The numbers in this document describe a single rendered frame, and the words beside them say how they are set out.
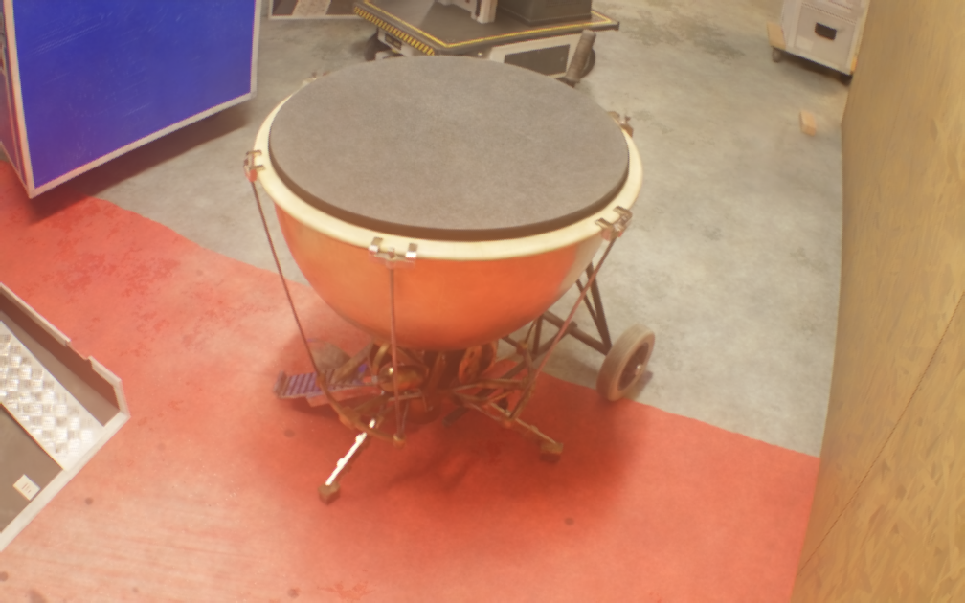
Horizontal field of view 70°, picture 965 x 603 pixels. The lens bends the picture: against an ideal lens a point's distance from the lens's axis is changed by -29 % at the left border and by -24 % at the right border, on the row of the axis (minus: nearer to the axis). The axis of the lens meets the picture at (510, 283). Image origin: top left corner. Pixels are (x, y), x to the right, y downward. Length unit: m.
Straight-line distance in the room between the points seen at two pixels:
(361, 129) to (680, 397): 1.16
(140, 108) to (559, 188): 1.80
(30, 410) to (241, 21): 1.60
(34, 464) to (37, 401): 0.19
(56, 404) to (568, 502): 1.34
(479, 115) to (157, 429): 1.10
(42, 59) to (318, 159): 1.44
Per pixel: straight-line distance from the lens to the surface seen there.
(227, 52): 3.03
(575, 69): 1.90
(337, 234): 1.35
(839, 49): 4.75
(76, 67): 2.74
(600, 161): 1.56
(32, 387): 2.25
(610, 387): 2.16
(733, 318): 2.64
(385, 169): 1.46
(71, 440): 2.13
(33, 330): 2.42
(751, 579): 2.00
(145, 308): 2.49
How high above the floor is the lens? 1.56
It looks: 38 degrees down
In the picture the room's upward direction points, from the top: 9 degrees clockwise
